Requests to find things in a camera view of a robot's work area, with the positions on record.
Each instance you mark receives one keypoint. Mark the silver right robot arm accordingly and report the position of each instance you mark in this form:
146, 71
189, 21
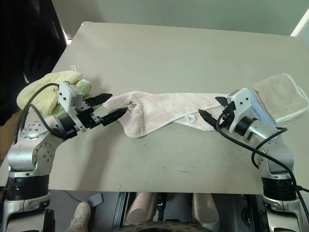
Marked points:
275, 154

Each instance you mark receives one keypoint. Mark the grey foot pedal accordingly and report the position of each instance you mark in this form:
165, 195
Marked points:
96, 199

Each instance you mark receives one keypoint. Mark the light blue folded towel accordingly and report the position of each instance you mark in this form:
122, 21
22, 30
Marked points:
262, 111

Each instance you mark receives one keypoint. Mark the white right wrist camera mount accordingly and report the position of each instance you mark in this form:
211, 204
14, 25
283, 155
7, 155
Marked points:
241, 104

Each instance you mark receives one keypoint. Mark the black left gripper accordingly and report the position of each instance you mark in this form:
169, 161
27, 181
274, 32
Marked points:
85, 115

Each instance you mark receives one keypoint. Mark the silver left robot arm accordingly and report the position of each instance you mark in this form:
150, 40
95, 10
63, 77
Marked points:
23, 149

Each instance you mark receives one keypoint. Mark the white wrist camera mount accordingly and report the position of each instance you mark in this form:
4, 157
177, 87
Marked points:
68, 96
241, 104

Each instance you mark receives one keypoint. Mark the beige folded towel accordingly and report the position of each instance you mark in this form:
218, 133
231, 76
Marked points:
277, 96

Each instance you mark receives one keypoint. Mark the pink striped towel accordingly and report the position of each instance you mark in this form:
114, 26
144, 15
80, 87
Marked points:
164, 108

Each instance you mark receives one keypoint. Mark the beige shoe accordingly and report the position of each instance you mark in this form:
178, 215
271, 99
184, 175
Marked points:
78, 218

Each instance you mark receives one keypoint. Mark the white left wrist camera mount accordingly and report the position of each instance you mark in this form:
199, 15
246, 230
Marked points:
68, 96

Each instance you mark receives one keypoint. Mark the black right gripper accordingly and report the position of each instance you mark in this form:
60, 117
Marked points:
228, 111

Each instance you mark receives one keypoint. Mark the pale yellow towel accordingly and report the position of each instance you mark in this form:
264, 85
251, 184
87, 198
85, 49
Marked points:
46, 94

